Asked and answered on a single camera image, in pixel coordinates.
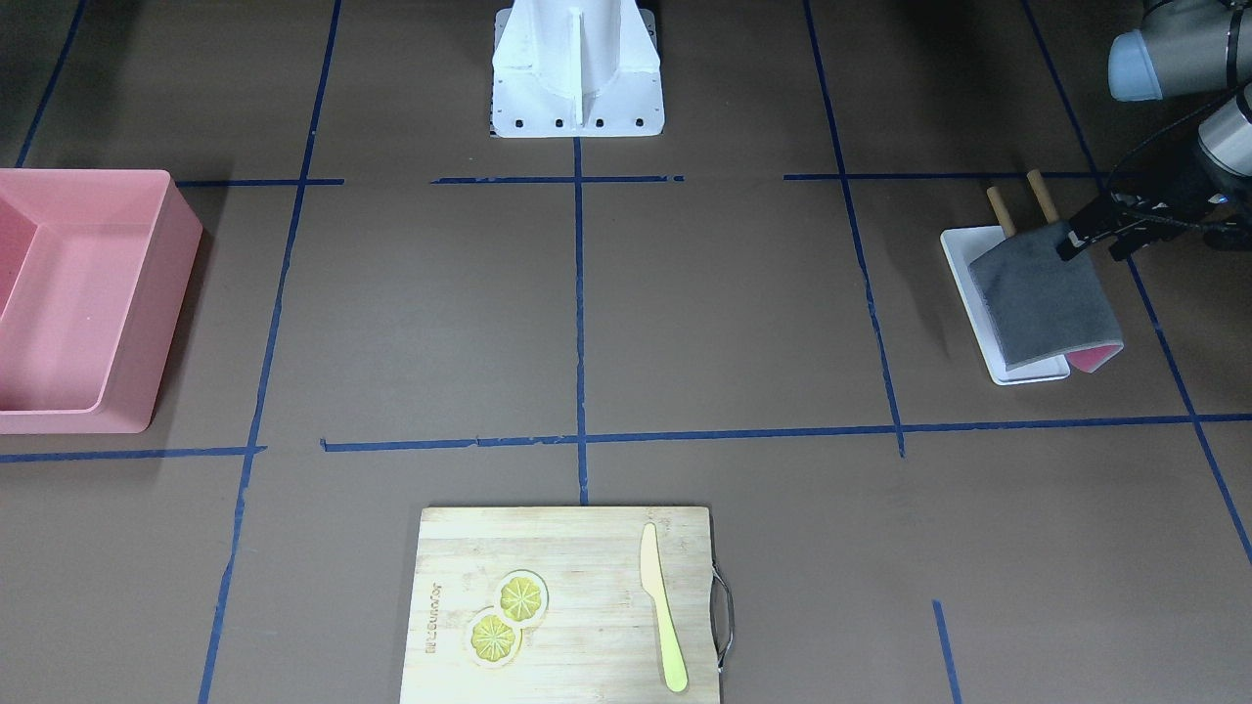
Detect grey wiping cloth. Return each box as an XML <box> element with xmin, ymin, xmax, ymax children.
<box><xmin>969</xmin><ymin>220</ymin><xmax>1124</xmax><ymax>375</ymax></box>

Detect pink plastic bin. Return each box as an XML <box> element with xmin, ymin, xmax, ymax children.
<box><xmin>1</xmin><ymin>168</ymin><xmax>204</xmax><ymax>435</ymax></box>

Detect white rack tray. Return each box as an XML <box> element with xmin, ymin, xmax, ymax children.
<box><xmin>940</xmin><ymin>225</ymin><xmax>1070</xmax><ymax>386</ymax></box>

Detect metal cutting board handle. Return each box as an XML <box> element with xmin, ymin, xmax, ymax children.
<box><xmin>710</xmin><ymin>560</ymin><xmax>737</xmax><ymax>676</ymax></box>

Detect wooden rack rod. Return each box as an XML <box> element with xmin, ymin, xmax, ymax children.
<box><xmin>1027</xmin><ymin>169</ymin><xmax>1060</xmax><ymax>224</ymax></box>
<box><xmin>985</xmin><ymin>185</ymin><xmax>1018</xmax><ymax>238</ymax></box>

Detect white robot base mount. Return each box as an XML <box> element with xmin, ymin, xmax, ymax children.
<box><xmin>490</xmin><ymin>1</ymin><xmax>666</xmax><ymax>139</ymax></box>

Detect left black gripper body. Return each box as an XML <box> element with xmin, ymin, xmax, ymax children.
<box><xmin>1111</xmin><ymin>139</ymin><xmax>1251</xmax><ymax>251</ymax></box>

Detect front lemon slice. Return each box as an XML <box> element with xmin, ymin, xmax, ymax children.
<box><xmin>467</xmin><ymin>611</ymin><xmax>522</xmax><ymax>666</ymax></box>

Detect yellow plastic knife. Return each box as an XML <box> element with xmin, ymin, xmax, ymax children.
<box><xmin>639</xmin><ymin>524</ymin><xmax>689</xmax><ymax>691</ymax></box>

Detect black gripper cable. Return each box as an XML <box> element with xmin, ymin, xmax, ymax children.
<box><xmin>1106</xmin><ymin>83</ymin><xmax>1252</xmax><ymax>197</ymax></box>

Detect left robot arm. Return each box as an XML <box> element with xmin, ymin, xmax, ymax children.
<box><xmin>1055</xmin><ymin>1</ymin><xmax>1251</xmax><ymax>261</ymax></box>

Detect bamboo cutting board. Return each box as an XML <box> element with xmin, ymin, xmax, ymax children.
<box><xmin>399</xmin><ymin>506</ymin><xmax>722</xmax><ymax>703</ymax></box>

